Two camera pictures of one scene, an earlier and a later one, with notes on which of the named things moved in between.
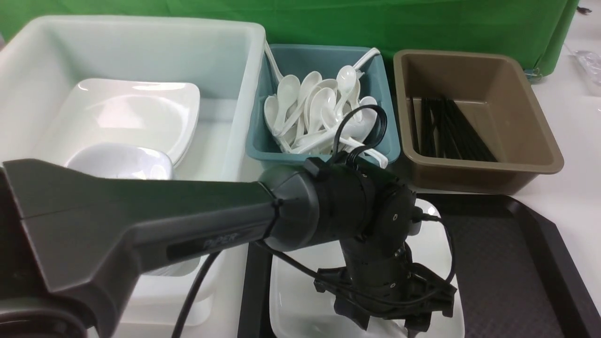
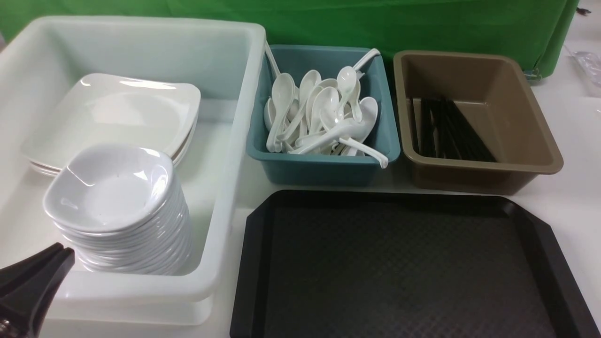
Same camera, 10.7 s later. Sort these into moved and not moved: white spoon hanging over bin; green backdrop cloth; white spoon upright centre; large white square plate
Moved: large white square plate
Not moved: white spoon hanging over bin; white spoon upright centre; green backdrop cloth
